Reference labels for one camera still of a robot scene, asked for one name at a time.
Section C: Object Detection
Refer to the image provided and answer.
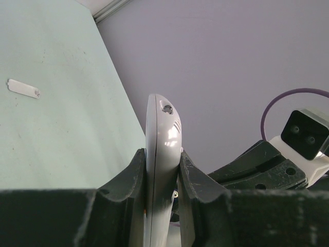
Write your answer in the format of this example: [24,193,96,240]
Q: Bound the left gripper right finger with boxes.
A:
[178,153,328,246]

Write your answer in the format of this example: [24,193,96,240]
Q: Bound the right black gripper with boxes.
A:
[208,140,308,190]

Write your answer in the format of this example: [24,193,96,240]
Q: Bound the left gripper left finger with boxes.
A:
[1,149,146,246]

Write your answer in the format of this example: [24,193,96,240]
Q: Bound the white remote control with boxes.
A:
[143,94,183,246]

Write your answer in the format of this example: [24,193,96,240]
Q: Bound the white battery compartment cover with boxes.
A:
[7,79,41,99]

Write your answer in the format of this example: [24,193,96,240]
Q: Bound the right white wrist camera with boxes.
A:
[269,108,328,188]

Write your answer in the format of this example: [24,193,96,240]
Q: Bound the right aluminium frame post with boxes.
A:
[77,0,134,24]

